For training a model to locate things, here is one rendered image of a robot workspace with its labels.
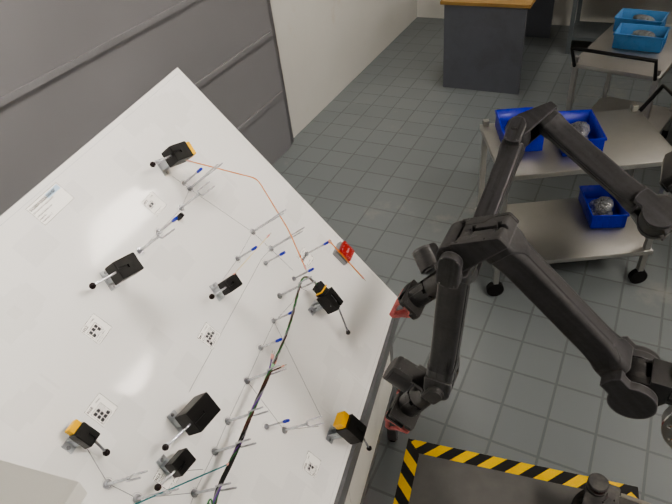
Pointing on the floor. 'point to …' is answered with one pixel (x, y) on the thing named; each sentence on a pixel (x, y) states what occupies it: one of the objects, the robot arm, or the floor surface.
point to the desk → (490, 41)
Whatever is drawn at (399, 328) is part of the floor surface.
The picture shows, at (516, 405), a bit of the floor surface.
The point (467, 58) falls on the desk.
